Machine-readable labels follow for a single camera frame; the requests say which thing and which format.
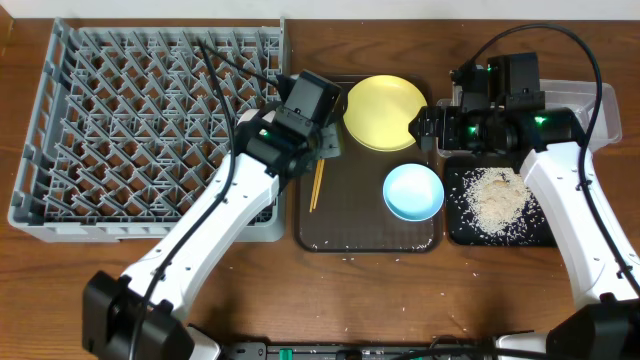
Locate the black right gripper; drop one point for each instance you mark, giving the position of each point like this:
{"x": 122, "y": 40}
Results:
{"x": 450, "y": 117}

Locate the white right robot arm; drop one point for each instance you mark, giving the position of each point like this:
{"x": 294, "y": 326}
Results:
{"x": 603, "y": 267}

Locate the pile of rice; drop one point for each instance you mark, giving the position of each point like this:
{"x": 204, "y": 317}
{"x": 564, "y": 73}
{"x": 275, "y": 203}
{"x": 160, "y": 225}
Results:
{"x": 497, "y": 200}

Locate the dark brown serving tray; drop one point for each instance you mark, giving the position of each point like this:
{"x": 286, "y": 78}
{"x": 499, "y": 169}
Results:
{"x": 351, "y": 215}

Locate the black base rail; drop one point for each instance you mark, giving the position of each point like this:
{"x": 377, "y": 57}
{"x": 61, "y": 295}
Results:
{"x": 264, "y": 351}

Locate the wooden chopstick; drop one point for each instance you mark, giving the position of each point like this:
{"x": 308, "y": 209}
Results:
{"x": 317, "y": 179}
{"x": 320, "y": 183}

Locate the grey dishwasher rack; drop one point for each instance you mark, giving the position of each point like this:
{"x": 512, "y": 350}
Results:
{"x": 128, "y": 125}

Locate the clear plastic bin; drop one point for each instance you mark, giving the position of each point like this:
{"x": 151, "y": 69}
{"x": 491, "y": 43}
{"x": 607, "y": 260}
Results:
{"x": 600, "y": 110}

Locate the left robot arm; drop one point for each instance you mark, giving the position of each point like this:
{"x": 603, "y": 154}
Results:
{"x": 141, "y": 314}

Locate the black tray bin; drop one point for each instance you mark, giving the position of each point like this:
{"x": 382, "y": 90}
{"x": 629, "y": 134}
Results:
{"x": 460, "y": 225}

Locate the light blue bowl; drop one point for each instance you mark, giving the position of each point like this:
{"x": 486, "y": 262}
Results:
{"x": 413, "y": 192}

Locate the yellow plate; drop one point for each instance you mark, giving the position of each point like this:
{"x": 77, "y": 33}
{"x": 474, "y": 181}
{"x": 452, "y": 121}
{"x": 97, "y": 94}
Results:
{"x": 379, "y": 111}

